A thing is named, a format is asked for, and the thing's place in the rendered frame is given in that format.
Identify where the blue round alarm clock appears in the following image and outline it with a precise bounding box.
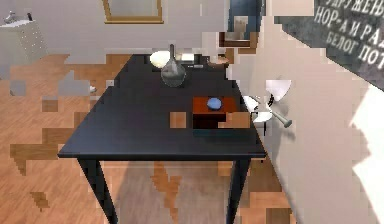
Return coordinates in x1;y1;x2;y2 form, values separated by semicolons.
206;97;223;111

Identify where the red brown box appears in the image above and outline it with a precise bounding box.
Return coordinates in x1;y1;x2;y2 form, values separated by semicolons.
192;96;238;130

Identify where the grey glass flask vase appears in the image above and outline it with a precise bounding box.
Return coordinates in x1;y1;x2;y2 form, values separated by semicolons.
160;43;187;89

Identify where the black table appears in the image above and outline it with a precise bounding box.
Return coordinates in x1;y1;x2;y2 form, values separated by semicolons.
57;53;267;224

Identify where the white bowl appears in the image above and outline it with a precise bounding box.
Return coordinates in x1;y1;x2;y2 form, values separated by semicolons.
149;50;172;70

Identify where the white lamp with grey base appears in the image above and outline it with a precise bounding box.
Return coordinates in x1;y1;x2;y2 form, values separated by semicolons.
242;79;293;136

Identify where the brown wooden shelf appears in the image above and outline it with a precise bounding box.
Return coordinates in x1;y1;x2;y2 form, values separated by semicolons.
218;31;260;55

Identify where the blue room door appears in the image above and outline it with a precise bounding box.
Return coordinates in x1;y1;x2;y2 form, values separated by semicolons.
227;0;267;42

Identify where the gold framed picture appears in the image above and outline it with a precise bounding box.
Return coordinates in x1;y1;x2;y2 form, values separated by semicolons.
101;0;165;25

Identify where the dark poster with white text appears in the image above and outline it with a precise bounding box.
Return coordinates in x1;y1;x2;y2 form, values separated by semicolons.
274;0;384;92

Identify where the white chest of drawers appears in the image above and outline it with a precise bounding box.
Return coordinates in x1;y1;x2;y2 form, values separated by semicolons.
0;19;48;67

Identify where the grey statuette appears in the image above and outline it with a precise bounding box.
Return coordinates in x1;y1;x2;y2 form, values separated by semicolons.
3;10;18;25

